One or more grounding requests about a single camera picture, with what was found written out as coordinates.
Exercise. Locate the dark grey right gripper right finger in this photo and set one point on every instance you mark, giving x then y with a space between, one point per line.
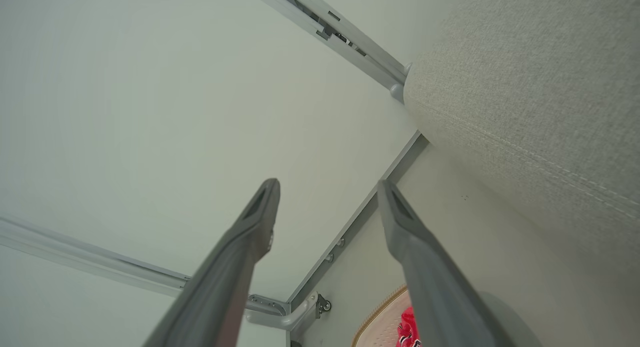
430 282

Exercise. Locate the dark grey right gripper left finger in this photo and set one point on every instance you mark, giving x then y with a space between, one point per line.
235 267

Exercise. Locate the red jersey with navy print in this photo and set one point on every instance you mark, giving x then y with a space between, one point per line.
406 332

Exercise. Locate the grey fabric couch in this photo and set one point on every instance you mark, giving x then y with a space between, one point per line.
525 87

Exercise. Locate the white laundry basket brown rim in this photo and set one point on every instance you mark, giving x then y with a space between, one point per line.
380 327

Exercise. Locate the black caster wheel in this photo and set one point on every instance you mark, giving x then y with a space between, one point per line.
324 305

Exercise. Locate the grey curved frame foot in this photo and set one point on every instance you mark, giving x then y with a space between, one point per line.
280 319

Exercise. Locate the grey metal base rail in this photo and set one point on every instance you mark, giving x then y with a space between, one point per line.
350 222

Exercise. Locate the grey double-tube frame post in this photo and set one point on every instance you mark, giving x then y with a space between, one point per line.
370 57

